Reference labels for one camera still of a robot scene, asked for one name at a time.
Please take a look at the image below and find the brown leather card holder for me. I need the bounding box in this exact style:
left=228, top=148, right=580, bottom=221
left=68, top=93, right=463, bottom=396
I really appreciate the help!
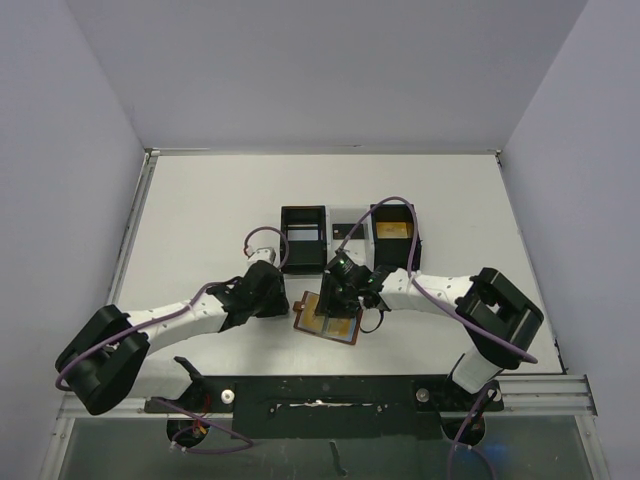
left=292, top=291, right=362, bottom=345

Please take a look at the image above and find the black white card sorting tray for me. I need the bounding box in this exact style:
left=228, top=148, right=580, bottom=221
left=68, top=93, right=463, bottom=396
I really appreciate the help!
left=280, top=201, right=421, bottom=275

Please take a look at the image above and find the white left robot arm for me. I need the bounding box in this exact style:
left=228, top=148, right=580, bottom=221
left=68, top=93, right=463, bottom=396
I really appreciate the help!
left=54, top=260, right=289, bottom=415

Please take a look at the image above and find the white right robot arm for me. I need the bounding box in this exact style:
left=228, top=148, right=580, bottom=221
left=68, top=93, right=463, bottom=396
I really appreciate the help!
left=315, top=253, right=544, bottom=409

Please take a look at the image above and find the gold card in holder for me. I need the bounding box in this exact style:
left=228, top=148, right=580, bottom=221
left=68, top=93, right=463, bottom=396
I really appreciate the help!
left=297, top=292, right=325, bottom=334

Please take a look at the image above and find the black card in tray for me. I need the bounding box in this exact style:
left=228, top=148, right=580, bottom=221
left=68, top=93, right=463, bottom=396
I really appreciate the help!
left=332, top=223, right=365, bottom=241

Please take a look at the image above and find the silver card in tray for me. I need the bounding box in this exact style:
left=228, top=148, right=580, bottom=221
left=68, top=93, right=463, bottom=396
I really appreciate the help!
left=287, top=228, right=321, bottom=242

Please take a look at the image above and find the gold card in tray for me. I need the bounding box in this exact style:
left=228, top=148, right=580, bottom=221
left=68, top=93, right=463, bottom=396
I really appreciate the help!
left=376, top=221, right=413, bottom=240

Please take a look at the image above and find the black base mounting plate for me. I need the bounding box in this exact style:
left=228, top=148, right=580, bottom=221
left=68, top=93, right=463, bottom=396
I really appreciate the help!
left=174, top=375, right=479, bottom=440

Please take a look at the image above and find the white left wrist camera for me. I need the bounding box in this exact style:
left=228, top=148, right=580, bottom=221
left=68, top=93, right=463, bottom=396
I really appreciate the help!
left=247, top=247, right=276, bottom=266

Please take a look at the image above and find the aluminium frame rail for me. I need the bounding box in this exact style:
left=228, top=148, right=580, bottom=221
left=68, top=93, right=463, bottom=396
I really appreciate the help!
left=488, top=374, right=598, bottom=416

